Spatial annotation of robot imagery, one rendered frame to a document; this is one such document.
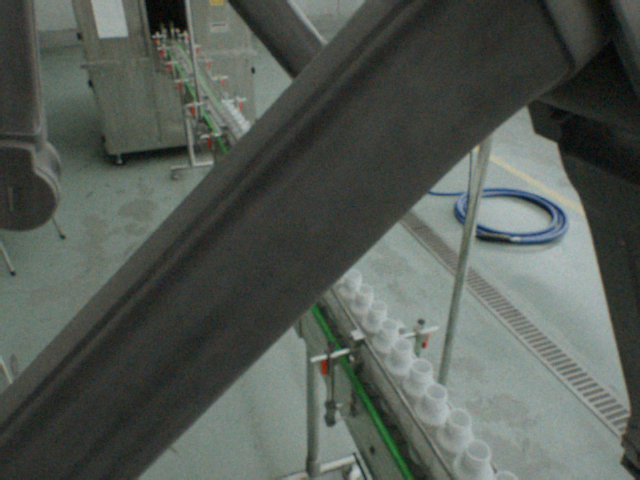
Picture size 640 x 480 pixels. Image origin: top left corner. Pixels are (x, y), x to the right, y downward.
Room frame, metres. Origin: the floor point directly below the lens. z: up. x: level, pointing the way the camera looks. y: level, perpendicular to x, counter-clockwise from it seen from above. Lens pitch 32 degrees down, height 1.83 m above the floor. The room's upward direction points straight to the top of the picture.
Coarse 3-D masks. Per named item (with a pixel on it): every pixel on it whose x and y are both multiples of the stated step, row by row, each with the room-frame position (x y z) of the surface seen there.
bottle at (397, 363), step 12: (396, 348) 0.72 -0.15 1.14; (408, 348) 0.71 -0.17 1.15; (384, 360) 0.71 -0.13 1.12; (396, 360) 0.69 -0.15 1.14; (408, 360) 0.69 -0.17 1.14; (396, 372) 0.68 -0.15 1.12; (408, 372) 0.68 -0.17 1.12; (384, 384) 0.70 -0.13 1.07; (396, 384) 0.68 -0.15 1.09; (384, 396) 0.69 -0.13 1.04; (396, 396) 0.68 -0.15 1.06; (384, 408) 0.69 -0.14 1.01; (396, 408) 0.68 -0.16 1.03
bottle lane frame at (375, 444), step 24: (192, 96) 2.90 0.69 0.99; (216, 144) 2.26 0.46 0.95; (312, 312) 1.02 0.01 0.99; (312, 336) 1.02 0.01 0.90; (336, 384) 0.86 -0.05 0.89; (360, 384) 0.77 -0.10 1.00; (360, 408) 0.74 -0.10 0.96; (360, 432) 0.73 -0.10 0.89; (384, 432) 0.65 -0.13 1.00; (384, 456) 0.63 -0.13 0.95
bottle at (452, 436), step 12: (456, 408) 0.56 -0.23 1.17; (456, 420) 0.56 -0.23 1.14; (468, 420) 0.55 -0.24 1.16; (444, 432) 0.54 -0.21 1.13; (456, 432) 0.53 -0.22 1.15; (468, 432) 0.53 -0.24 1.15; (444, 444) 0.53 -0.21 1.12; (456, 444) 0.52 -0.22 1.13; (444, 456) 0.52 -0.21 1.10; (432, 468) 0.54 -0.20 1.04
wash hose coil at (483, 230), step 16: (432, 192) 3.64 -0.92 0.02; (448, 192) 3.63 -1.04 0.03; (464, 192) 3.62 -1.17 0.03; (496, 192) 3.62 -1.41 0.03; (512, 192) 3.61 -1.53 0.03; (528, 192) 3.57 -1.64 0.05; (464, 208) 3.37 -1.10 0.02; (560, 208) 3.31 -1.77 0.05; (480, 224) 3.09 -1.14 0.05; (560, 224) 3.12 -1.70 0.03; (496, 240) 2.92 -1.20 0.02; (512, 240) 2.89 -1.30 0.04; (528, 240) 2.88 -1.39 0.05; (544, 240) 2.91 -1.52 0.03
